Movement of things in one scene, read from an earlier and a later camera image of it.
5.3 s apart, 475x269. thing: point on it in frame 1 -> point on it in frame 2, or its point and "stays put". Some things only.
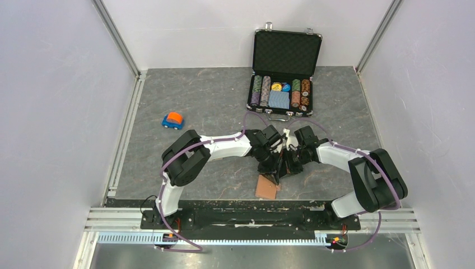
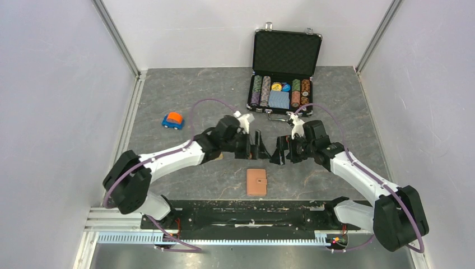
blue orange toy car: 173,120 stays put
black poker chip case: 284,63 stays put
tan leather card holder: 265,189 -> 256,182
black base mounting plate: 248,216 stays put
